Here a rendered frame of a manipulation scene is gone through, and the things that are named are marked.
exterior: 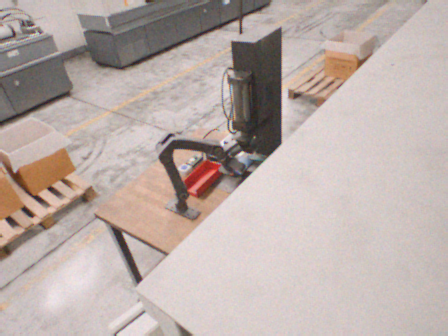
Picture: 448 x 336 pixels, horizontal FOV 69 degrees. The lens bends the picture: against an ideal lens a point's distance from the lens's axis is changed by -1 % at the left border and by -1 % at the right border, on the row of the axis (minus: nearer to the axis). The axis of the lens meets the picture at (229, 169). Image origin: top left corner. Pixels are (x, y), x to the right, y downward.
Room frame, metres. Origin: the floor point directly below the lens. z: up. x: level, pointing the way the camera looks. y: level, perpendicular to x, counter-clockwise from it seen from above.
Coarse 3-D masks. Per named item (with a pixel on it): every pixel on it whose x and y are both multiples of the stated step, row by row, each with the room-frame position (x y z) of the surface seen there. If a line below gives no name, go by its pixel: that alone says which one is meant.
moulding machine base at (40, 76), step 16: (16, 32) 5.82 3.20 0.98; (16, 48) 4.92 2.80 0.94; (32, 48) 5.08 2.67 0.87; (48, 48) 5.25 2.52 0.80; (0, 64) 4.70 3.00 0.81; (16, 64) 4.85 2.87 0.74; (32, 64) 4.98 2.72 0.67; (48, 64) 5.17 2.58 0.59; (0, 80) 4.62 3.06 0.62; (16, 80) 4.76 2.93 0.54; (32, 80) 4.93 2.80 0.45; (48, 80) 5.10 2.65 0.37; (64, 80) 5.28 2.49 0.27; (0, 96) 4.55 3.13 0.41; (16, 96) 4.69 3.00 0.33; (32, 96) 4.85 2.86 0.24; (48, 96) 5.02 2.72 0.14; (64, 96) 5.21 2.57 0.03; (0, 112) 4.47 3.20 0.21; (16, 112) 4.62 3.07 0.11
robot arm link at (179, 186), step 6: (162, 144) 1.27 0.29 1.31; (156, 150) 1.25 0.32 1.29; (168, 162) 1.22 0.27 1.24; (174, 162) 1.24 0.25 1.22; (168, 168) 1.23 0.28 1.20; (174, 168) 1.24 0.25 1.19; (168, 174) 1.23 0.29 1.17; (174, 174) 1.24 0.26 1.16; (174, 180) 1.24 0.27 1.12; (180, 180) 1.24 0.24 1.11; (174, 186) 1.23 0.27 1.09; (180, 186) 1.24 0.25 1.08; (180, 192) 1.23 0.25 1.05; (186, 192) 1.24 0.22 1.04
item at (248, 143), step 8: (264, 120) 1.62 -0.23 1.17; (256, 128) 1.53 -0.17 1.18; (232, 136) 1.54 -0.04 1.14; (240, 136) 1.46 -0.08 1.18; (248, 136) 1.45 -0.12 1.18; (224, 144) 1.50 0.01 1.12; (240, 144) 1.43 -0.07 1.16; (248, 144) 1.43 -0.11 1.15; (256, 144) 1.43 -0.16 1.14; (248, 152) 1.41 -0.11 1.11
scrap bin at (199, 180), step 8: (208, 160) 1.59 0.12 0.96; (200, 168) 1.55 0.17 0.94; (208, 168) 1.59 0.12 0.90; (216, 168) 1.56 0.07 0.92; (192, 176) 1.49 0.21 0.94; (200, 176) 1.52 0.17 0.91; (208, 176) 1.51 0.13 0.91; (216, 176) 1.48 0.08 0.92; (192, 184) 1.45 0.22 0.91; (200, 184) 1.45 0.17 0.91; (208, 184) 1.42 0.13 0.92; (192, 192) 1.36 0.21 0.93; (200, 192) 1.36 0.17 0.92
